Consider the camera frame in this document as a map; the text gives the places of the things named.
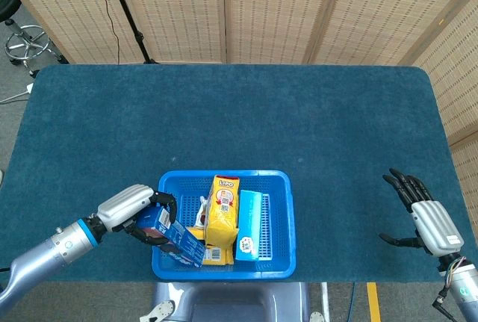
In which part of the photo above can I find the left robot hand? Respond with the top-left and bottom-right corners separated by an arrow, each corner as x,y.
97,184 -> 179,245

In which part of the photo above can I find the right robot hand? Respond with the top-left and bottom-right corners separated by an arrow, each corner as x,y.
379,167 -> 465,256

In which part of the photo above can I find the dark blue carton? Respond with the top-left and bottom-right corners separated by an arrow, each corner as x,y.
134,205 -> 207,267

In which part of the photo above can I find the white burger pie packet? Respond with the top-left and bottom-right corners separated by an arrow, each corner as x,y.
194,196 -> 210,228

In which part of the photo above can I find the yellow red Lipo bag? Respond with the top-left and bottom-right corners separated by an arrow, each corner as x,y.
205,175 -> 240,248

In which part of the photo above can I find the light blue cookie box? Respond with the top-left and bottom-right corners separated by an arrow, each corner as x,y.
234,189 -> 261,262

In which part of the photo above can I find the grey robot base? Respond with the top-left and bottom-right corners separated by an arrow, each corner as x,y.
140,282 -> 326,322

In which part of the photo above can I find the blue perforated plastic basket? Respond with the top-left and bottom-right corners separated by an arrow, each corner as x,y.
151,170 -> 298,281

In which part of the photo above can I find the white table leg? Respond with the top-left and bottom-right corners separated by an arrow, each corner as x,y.
320,282 -> 332,322

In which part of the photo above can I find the white power strip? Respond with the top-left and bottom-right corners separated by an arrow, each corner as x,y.
0,81 -> 35,105

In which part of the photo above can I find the teal carpet table mat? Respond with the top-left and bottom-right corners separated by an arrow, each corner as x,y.
0,64 -> 461,284

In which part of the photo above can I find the black tripod stand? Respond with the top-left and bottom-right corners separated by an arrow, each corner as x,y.
102,0 -> 160,65

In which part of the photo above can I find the black stool chrome base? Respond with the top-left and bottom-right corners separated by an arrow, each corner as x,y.
0,0 -> 68,78

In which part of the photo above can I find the bamboo folding screen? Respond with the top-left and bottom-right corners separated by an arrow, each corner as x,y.
0,0 -> 478,203

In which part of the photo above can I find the blue floor cable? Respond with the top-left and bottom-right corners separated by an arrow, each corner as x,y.
347,282 -> 356,322

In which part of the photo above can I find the thin black hanging cable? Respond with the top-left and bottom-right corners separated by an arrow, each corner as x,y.
90,0 -> 121,65

